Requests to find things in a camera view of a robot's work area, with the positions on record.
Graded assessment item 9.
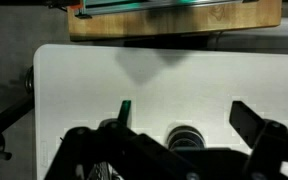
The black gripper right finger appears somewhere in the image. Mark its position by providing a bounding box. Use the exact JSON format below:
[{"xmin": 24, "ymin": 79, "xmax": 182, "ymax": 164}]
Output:
[{"xmin": 229, "ymin": 100, "xmax": 288, "ymax": 180}]

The black round cap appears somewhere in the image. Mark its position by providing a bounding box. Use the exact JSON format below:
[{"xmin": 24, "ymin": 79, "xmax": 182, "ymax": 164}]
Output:
[{"xmin": 166, "ymin": 125, "xmax": 206, "ymax": 150}]

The black barbell bar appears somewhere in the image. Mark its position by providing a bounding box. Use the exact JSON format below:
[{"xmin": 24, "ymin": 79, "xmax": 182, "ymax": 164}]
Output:
[{"xmin": 0, "ymin": 94, "xmax": 36, "ymax": 135}]

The aluminium mounting rail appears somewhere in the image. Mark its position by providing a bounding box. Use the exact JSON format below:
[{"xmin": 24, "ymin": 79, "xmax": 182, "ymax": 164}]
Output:
[{"xmin": 73, "ymin": 0, "xmax": 246, "ymax": 18}]

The wooden workbench board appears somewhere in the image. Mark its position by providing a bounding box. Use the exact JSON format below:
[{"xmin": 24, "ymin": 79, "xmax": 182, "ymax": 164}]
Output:
[{"xmin": 67, "ymin": 0, "xmax": 283, "ymax": 42}]

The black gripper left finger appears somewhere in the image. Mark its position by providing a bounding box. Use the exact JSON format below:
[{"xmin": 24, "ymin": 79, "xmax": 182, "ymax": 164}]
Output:
[{"xmin": 45, "ymin": 99, "xmax": 198, "ymax": 180}]

